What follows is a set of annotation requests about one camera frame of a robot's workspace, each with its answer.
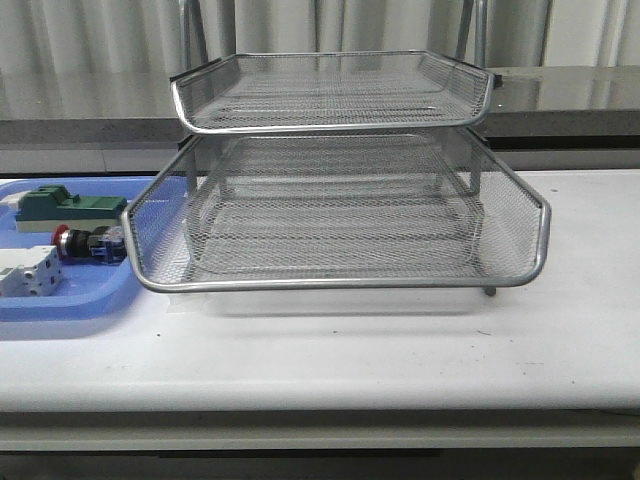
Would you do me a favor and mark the silver mesh tray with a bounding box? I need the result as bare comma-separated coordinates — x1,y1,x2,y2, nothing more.
171,50,496,135
184,169,486,276
122,127,551,293

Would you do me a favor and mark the red emergency stop button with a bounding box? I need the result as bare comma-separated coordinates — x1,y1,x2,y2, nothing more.
51,224,127,265

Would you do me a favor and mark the silver mesh bottom tray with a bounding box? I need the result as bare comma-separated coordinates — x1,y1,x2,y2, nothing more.
184,169,486,276

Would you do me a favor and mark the silver mesh top tray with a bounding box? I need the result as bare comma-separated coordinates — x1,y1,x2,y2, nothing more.
171,50,496,135

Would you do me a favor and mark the blue plastic tray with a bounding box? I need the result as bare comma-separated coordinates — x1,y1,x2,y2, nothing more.
1,176,153,322

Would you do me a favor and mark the white circuit breaker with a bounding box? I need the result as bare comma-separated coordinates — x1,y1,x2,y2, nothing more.
1,246,63,298

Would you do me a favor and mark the grey metal rack frame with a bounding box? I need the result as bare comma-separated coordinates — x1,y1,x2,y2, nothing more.
184,169,498,298

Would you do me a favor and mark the green electrical switch block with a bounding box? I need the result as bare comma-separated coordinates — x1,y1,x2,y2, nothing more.
1,184,127,233

